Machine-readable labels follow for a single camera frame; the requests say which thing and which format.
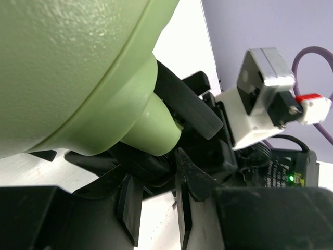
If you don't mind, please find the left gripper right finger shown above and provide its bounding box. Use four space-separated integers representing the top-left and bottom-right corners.
174 149 332 249

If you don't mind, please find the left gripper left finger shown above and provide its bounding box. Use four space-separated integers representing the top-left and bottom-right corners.
1 168 143 249

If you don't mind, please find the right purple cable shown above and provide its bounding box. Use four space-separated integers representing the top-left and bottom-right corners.
262 46 333 149

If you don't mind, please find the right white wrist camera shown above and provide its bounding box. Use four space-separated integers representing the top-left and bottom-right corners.
216 46 332 151

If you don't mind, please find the green hard-shell suitcase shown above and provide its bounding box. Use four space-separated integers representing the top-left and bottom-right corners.
0 0 224 157

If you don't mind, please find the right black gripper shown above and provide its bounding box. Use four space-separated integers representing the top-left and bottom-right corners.
154 71 238 182

